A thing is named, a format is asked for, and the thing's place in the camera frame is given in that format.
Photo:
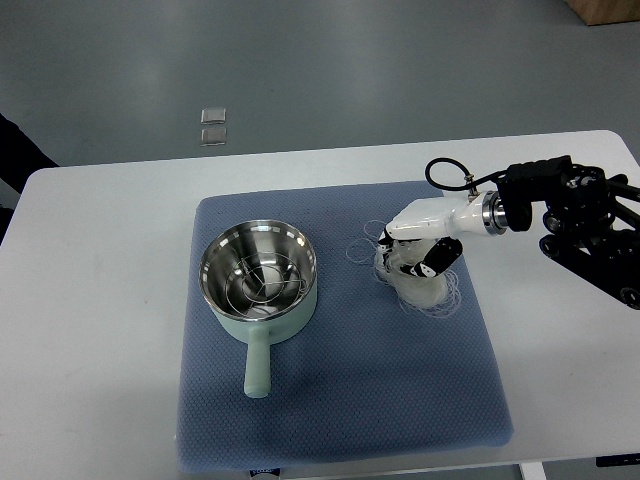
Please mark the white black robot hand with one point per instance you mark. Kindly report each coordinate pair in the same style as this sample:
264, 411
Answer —
435, 218

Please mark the white vermicelli bundle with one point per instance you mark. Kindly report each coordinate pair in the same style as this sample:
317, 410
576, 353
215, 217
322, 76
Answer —
420, 287

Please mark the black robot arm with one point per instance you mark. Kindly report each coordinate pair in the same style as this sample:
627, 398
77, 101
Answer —
590, 233

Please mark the mint green steel pot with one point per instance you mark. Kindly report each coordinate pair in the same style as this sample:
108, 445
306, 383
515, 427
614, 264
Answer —
265, 238

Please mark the blue mesh mat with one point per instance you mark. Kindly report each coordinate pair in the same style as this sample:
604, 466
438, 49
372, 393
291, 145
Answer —
367, 377

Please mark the lower metal floor plate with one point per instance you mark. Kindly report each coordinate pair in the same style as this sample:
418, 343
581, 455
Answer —
213, 136

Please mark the metal floor plate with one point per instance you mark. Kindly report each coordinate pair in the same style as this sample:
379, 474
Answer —
213, 136
213, 115

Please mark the upper metal floor plate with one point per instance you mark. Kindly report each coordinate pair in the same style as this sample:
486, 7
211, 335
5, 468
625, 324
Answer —
213, 115

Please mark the brown cardboard box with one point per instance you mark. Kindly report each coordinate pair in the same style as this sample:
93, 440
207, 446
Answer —
605, 12

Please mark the white table leg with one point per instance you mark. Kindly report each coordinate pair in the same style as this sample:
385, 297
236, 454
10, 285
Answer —
532, 471

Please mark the person in white jacket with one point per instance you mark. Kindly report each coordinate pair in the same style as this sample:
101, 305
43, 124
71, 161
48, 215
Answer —
20, 156

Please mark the wire steaming rack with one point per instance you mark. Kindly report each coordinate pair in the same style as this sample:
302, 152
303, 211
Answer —
260, 288

